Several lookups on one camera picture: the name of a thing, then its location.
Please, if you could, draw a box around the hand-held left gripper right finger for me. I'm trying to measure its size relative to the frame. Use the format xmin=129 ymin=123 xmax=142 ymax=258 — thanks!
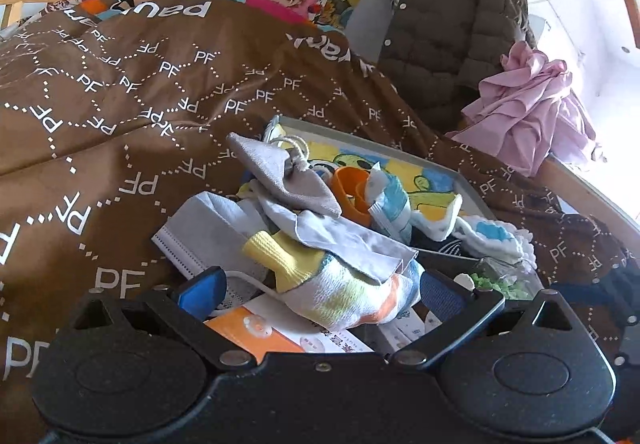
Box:
xmin=390 ymin=271 xmax=576 ymax=367

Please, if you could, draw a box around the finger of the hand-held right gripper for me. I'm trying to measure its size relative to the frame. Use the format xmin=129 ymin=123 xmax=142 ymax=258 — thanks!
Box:
xmin=562 ymin=269 xmax=640 ymax=325

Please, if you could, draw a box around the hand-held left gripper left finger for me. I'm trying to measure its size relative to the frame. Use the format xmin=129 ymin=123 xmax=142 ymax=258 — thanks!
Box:
xmin=70 ymin=268 xmax=253 ymax=367

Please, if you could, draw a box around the grey face mask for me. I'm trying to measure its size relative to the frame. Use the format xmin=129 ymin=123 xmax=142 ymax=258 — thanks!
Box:
xmin=151 ymin=191 xmax=281 ymax=305

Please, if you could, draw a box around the yellow striped sock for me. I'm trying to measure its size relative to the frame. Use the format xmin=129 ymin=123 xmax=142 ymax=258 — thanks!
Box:
xmin=242 ymin=231 xmax=423 ymax=330

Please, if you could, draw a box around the white and teal packet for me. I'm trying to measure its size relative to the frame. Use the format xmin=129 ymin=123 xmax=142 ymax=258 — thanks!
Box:
xmin=362 ymin=164 xmax=413 ymax=245

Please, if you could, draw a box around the grey box with cartoon print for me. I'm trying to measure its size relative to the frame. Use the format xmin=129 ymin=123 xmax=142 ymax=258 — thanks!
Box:
xmin=265 ymin=114 xmax=496 ymax=225

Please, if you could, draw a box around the beige drawstring pouch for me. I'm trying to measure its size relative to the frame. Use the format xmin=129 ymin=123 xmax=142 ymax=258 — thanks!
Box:
xmin=226 ymin=131 xmax=343 ymax=220

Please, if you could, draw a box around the black printed cloth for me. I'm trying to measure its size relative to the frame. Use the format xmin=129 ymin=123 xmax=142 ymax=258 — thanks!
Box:
xmin=415 ymin=234 xmax=481 ymax=265

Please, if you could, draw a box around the clear bag with green bits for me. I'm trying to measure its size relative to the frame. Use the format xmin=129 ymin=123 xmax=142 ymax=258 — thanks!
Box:
xmin=452 ymin=256 xmax=546 ymax=300

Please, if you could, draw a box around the orange and white box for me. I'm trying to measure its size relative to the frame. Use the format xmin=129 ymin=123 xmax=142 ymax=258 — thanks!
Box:
xmin=205 ymin=296 xmax=376 ymax=355

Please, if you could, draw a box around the white cloth yellow trim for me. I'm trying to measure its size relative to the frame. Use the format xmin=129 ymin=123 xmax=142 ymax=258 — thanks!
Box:
xmin=410 ymin=194 xmax=463 ymax=242

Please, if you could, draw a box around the white blue patterned sock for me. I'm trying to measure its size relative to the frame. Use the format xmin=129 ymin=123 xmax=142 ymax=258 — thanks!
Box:
xmin=452 ymin=216 xmax=536 ymax=270

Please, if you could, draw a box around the grey cloth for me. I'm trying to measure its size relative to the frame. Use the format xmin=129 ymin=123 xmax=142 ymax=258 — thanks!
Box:
xmin=257 ymin=194 xmax=421 ymax=285

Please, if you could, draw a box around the orange plastic cup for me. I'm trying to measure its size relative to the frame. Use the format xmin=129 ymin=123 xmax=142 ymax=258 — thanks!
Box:
xmin=330 ymin=166 xmax=373 ymax=227

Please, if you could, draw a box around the brown and striped printed blanket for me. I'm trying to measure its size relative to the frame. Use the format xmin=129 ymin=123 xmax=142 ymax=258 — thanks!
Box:
xmin=0 ymin=0 xmax=640 ymax=375

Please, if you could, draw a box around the pink cloth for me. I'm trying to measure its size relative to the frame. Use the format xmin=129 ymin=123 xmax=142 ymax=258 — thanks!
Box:
xmin=447 ymin=41 xmax=606 ymax=177

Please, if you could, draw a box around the dark brown quilted jacket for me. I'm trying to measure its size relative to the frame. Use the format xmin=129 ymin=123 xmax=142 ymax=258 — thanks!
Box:
xmin=377 ymin=0 xmax=538 ymax=132

